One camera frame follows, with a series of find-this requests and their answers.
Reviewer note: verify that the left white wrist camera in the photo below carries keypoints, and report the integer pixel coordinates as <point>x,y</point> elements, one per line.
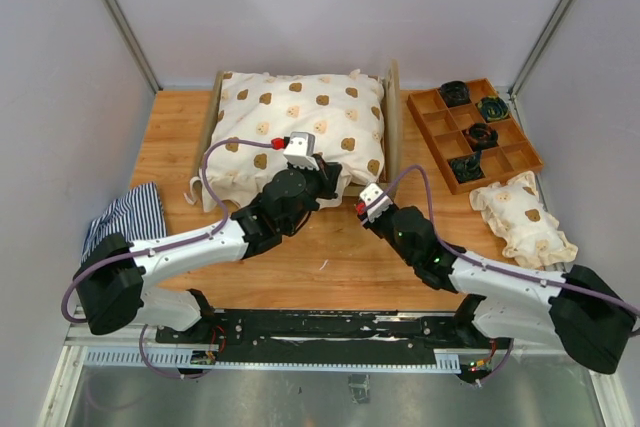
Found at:
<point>299,151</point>

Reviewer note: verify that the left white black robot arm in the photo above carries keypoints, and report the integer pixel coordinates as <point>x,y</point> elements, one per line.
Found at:
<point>117,284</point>

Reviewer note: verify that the black rolled sock back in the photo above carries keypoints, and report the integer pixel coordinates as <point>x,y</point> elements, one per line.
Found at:
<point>455,93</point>

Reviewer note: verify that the wooden pet bed frame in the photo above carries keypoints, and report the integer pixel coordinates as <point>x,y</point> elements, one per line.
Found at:
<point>391,108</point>

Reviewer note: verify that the aluminium frame post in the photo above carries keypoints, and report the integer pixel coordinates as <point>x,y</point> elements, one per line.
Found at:
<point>118,17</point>
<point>556,18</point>

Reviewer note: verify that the white slotted cable duct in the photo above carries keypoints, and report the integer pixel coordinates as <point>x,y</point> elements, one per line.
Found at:
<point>193,359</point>

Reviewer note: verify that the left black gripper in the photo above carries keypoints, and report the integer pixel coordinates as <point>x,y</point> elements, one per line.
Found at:
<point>328,176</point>

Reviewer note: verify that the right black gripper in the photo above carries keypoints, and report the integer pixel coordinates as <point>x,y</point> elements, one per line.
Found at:
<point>374,225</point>

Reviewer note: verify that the green black rolled sock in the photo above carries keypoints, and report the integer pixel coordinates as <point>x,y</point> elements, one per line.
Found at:
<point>493,109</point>

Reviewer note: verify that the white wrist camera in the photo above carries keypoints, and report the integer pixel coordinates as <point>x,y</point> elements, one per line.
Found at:
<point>299,151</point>
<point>373,201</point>

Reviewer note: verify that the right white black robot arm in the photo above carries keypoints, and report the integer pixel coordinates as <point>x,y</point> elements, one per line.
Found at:
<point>574,310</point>

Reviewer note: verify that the black orange rolled sock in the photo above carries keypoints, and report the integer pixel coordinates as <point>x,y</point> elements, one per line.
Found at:
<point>481,136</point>

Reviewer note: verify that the right aluminium frame post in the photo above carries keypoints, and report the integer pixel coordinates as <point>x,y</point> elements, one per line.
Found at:
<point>556,18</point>

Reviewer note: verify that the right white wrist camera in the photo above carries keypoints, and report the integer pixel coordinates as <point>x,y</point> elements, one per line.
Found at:
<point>373,201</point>

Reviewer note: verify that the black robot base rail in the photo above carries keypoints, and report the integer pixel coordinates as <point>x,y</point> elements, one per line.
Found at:
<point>355,335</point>

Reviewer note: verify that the bear print bed cushion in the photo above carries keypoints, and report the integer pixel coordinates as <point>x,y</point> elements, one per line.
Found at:
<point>342,111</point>

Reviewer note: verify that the striped blue white cloth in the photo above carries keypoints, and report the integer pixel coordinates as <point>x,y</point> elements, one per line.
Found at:
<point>137,215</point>

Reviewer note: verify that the small bear print pillow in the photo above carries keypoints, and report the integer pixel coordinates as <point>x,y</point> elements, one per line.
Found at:
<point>514,212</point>

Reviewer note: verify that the left aluminium frame post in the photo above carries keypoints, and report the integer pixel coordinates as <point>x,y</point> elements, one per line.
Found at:
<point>118,17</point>

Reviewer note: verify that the dark green rolled sock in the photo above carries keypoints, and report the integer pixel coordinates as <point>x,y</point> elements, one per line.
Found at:
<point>467,168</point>

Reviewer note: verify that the orange wooden compartment tray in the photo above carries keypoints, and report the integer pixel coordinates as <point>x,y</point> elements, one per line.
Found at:
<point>441,128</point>

